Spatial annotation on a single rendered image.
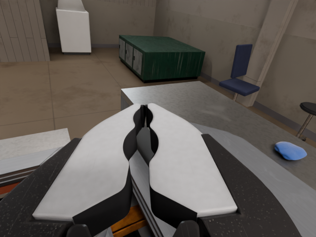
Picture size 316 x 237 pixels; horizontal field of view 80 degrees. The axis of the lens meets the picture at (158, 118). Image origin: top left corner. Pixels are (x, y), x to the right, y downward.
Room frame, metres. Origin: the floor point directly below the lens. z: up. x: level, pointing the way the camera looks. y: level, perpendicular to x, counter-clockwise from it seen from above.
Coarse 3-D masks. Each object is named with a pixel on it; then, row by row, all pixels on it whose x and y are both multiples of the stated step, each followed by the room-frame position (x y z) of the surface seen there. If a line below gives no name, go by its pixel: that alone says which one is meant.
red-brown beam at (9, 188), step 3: (12, 183) 0.49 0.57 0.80; (15, 183) 0.50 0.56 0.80; (18, 183) 0.50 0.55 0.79; (3, 186) 0.47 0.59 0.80; (6, 186) 0.48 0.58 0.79; (9, 186) 0.48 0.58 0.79; (12, 186) 0.49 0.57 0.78; (15, 186) 0.49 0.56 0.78; (0, 189) 0.47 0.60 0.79; (3, 189) 0.47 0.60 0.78; (6, 189) 0.48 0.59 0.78; (9, 189) 0.48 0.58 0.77; (0, 192) 0.46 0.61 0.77; (3, 192) 0.47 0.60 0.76; (6, 192) 0.47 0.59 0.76
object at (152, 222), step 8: (32, 168) 0.54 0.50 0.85; (0, 176) 0.48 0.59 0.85; (8, 176) 0.49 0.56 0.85; (16, 176) 0.50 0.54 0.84; (24, 176) 0.51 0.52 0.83; (0, 184) 0.46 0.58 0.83; (136, 192) 0.50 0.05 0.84; (136, 200) 0.48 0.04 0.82; (144, 200) 0.45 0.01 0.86; (144, 208) 0.43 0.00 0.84; (144, 216) 0.41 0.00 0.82; (152, 216) 0.40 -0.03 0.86; (152, 224) 0.38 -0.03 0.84; (152, 232) 0.36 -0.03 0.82; (160, 232) 0.35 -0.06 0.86
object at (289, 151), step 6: (276, 144) 0.64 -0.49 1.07; (282, 144) 0.64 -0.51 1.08; (288, 144) 0.64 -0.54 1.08; (276, 150) 0.61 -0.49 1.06; (282, 150) 0.60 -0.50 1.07; (288, 150) 0.60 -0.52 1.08; (294, 150) 0.61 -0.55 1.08; (300, 150) 0.61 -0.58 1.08; (288, 156) 0.57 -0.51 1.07; (294, 156) 0.58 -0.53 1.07; (300, 156) 0.58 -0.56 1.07
